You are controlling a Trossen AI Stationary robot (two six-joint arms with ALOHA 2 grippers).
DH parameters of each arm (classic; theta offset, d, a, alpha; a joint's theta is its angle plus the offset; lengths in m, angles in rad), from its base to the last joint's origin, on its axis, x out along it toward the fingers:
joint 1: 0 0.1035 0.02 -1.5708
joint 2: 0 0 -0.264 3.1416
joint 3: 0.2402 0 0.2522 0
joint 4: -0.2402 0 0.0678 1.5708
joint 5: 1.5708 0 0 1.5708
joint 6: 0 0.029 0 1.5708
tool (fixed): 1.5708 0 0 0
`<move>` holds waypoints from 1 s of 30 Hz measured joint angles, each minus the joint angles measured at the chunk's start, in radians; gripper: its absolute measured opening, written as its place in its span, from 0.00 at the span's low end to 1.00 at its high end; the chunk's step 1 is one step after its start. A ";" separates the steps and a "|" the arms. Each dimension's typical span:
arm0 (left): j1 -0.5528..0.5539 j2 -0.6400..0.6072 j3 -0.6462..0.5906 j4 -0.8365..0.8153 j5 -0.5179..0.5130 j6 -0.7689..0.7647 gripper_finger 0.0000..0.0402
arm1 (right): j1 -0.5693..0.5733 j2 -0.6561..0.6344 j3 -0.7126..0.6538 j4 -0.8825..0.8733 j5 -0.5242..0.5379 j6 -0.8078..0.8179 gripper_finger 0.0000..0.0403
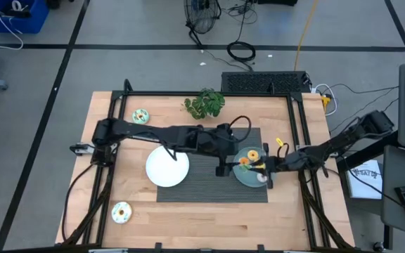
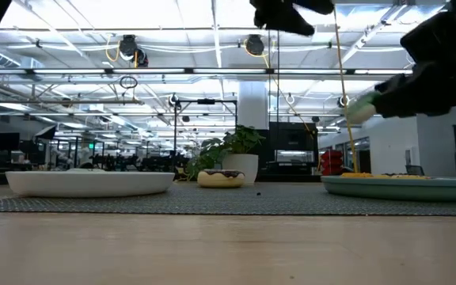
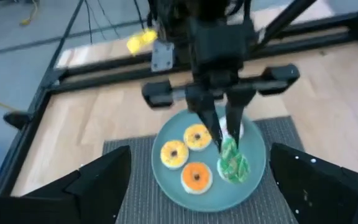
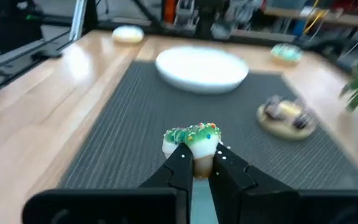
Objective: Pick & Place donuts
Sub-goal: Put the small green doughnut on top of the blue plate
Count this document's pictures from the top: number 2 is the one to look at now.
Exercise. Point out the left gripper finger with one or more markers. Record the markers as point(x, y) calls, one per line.
point(303, 25)
point(319, 6)

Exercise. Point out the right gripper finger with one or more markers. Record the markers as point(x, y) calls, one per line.
point(404, 79)
point(430, 99)

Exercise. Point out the small green donut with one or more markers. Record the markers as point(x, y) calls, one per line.
point(360, 109)

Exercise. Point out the small yellow donut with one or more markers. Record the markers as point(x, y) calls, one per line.
point(410, 176)

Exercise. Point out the yellow donut with chocolate stripes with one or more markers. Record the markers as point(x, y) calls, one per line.
point(391, 174)

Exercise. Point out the small orange donut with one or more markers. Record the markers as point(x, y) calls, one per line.
point(356, 174)

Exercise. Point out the chocolate donut with white drizzle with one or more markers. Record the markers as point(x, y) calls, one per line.
point(221, 179)

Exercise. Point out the white pillar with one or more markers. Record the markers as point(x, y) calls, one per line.
point(253, 105)

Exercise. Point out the teal round plate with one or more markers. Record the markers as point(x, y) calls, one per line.
point(402, 189)

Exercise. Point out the red stacked bins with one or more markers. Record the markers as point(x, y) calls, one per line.
point(332, 162)

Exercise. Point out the black cabinet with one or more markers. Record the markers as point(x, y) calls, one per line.
point(291, 138)

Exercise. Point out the green potted plant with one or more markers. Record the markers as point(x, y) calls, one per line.
point(240, 166)

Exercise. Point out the grey woven placemat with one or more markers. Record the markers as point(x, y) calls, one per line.
point(228, 200)

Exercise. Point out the white round plate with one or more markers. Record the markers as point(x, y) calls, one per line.
point(89, 184)

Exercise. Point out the black gantry frame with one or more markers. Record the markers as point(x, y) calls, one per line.
point(206, 101)

